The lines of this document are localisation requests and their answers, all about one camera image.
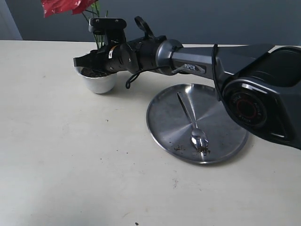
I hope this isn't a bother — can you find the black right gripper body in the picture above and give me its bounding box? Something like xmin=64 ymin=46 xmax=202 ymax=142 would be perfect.
xmin=103 ymin=41 xmax=143 ymax=73

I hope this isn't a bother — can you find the red artificial flower green stem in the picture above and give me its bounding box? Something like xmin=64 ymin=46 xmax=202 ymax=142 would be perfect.
xmin=40 ymin=0 xmax=109 ymax=49

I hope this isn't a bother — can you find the stainless steel spoon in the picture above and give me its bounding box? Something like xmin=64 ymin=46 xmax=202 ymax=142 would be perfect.
xmin=177 ymin=92 xmax=210 ymax=156

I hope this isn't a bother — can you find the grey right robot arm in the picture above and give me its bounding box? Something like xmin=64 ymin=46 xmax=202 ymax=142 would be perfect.
xmin=73 ymin=39 xmax=301 ymax=149

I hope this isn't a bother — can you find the dark soil in pot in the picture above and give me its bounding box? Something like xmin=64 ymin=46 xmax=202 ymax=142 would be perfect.
xmin=80 ymin=68 xmax=108 ymax=78

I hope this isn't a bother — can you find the white scalloped flower pot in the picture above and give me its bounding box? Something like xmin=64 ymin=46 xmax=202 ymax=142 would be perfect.
xmin=74 ymin=68 xmax=117 ymax=94

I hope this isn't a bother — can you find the round stainless steel plate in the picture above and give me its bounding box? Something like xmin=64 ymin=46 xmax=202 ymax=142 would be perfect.
xmin=146 ymin=84 xmax=249 ymax=164

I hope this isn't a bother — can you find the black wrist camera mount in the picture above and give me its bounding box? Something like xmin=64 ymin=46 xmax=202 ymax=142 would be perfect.
xmin=88 ymin=17 xmax=127 ymax=49

